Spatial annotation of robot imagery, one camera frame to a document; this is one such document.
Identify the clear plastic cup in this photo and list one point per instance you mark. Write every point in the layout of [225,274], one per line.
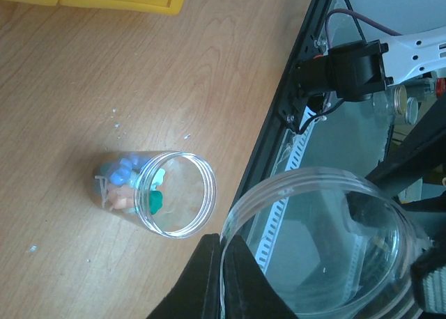
[170,193]

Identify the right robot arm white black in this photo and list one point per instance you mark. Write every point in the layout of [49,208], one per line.
[357,70]

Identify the light blue cable duct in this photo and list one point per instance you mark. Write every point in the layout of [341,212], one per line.
[267,223]

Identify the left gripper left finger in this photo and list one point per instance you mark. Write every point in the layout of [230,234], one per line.
[222,283]

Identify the clear plastic lid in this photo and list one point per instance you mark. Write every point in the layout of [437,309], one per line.
[344,249]

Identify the lollipops in cup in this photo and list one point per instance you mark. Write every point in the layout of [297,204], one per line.
[120,182]

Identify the glass jars with metal lids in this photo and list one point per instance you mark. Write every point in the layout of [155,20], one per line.
[405,108]

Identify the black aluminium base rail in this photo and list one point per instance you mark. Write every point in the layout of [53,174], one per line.
[286,109]

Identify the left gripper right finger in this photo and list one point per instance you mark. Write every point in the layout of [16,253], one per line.
[428,279]

